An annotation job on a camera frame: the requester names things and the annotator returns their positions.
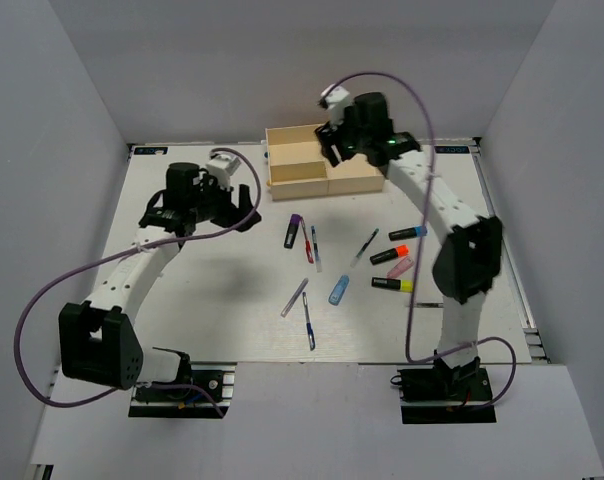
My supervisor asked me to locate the orange cap highlighter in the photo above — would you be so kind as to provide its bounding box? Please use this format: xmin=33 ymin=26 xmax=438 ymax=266
xmin=369 ymin=245 xmax=410 ymax=265

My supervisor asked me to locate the pink clear highlighter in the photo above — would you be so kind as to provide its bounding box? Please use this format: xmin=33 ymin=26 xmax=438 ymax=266
xmin=386 ymin=256 xmax=414 ymax=279

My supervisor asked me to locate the blue cap highlighter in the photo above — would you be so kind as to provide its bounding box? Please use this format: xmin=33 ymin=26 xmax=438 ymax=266
xmin=388 ymin=225 xmax=428 ymax=241

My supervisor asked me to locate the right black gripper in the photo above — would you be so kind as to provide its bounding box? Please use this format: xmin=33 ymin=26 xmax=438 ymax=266
xmin=315 ymin=102 xmax=371 ymax=168

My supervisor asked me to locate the black clear pen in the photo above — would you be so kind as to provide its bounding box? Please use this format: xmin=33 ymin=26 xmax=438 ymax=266
xmin=404 ymin=302 xmax=443 ymax=309

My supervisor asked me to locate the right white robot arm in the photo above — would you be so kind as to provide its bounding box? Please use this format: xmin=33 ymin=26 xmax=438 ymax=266
xmin=315 ymin=87 xmax=503 ymax=399

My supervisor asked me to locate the wooden compartment box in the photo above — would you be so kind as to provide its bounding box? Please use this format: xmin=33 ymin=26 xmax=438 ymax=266
xmin=266 ymin=124 xmax=385 ymax=201

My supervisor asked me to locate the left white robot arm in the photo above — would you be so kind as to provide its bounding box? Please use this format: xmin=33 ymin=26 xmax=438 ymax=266
xmin=58 ymin=149 xmax=261 ymax=399

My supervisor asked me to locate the purple cap highlighter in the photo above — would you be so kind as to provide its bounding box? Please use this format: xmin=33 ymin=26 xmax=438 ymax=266
xmin=283 ymin=214 xmax=302 ymax=249

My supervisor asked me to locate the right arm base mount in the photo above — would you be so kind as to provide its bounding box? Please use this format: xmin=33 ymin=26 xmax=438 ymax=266
xmin=390 ymin=368 xmax=497 ymax=425

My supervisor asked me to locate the red pen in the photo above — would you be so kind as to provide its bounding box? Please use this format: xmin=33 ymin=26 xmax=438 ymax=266
xmin=299 ymin=219 xmax=314 ymax=264

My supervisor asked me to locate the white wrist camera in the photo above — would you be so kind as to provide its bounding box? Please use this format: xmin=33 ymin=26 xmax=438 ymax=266
xmin=318 ymin=84 xmax=353 ymax=125
xmin=205 ymin=152 xmax=241 ymax=191

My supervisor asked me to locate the table logo sticker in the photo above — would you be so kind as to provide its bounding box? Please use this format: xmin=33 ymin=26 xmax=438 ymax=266
xmin=133 ymin=146 xmax=168 ymax=156
xmin=434 ymin=145 xmax=470 ymax=154

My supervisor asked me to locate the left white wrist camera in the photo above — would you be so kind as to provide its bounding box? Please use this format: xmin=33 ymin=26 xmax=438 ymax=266
xmin=205 ymin=152 xmax=241 ymax=191

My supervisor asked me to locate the green clear pen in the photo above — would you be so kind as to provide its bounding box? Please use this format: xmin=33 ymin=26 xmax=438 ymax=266
xmin=350 ymin=228 xmax=379 ymax=269

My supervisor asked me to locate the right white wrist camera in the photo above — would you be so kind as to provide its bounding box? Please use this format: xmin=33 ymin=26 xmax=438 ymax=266
xmin=318 ymin=84 xmax=353 ymax=125

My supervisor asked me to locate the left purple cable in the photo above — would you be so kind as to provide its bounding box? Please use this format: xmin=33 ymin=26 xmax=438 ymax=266
xmin=13 ymin=147 xmax=263 ymax=418

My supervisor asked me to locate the yellow cap highlighter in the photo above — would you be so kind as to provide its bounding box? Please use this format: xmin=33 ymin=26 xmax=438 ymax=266
xmin=371 ymin=277 xmax=413 ymax=293

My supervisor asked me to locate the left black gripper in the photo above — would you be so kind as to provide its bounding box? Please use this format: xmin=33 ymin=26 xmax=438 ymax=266
xmin=190 ymin=174 xmax=262 ymax=233

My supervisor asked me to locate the purple clear pen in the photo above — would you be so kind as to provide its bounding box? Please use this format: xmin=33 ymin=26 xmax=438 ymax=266
xmin=280 ymin=278 xmax=309 ymax=318

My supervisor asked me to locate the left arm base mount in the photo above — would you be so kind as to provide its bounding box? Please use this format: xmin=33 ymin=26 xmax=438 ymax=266
xmin=128 ymin=363 xmax=236 ymax=420

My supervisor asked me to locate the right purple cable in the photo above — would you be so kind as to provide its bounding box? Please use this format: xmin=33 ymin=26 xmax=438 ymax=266
xmin=326 ymin=72 xmax=517 ymax=412

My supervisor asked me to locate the blue grip pen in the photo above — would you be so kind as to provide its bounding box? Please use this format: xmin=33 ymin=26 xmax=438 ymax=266
xmin=302 ymin=291 xmax=316 ymax=351

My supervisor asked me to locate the right table logo sticker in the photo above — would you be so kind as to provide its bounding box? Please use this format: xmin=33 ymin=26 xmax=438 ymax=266
xmin=434 ymin=145 xmax=470 ymax=154

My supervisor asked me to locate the blue clear pen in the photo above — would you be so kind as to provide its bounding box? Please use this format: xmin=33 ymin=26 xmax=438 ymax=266
xmin=311 ymin=225 xmax=322 ymax=273

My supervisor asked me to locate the purple cable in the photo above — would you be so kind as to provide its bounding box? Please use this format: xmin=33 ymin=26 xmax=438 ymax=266
xmin=13 ymin=147 xmax=263 ymax=418
xmin=326 ymin=72 xmax=517 ymax=412

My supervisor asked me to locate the left table logo sticker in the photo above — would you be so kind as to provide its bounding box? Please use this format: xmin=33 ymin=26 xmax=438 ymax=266
xmin=133 ymin=146 xmax=168 ymax=156

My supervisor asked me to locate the blue clear highlighter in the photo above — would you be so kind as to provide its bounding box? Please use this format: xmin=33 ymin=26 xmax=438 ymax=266
xmin=328 ymin=274 xmax=350 ymax=306

